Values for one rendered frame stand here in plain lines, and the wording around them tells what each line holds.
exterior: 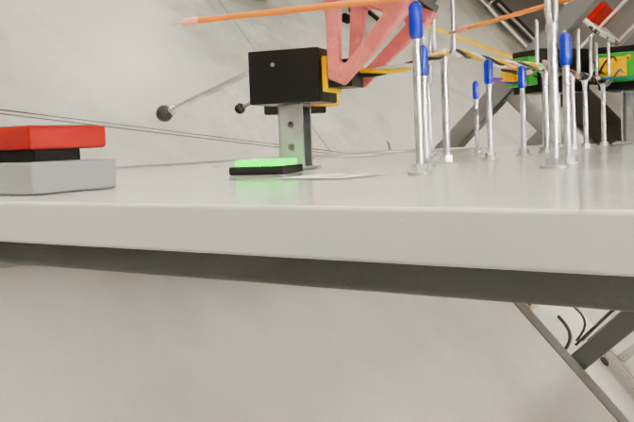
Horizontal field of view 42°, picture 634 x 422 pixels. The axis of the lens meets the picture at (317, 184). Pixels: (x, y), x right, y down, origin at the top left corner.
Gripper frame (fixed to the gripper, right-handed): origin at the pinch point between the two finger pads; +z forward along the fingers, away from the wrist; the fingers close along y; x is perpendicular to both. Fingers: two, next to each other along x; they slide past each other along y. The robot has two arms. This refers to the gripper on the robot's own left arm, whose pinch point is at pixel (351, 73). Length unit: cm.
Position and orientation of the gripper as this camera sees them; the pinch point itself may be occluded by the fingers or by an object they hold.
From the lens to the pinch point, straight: 62.0
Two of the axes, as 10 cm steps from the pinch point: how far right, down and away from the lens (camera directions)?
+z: -3.6, 9.1, 1.9
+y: 3.1, -0.7, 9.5
